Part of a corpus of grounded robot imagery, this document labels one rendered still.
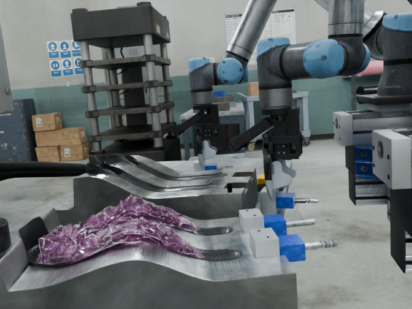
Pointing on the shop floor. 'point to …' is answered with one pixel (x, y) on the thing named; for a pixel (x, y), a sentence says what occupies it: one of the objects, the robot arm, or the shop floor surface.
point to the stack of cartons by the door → (58, 139)
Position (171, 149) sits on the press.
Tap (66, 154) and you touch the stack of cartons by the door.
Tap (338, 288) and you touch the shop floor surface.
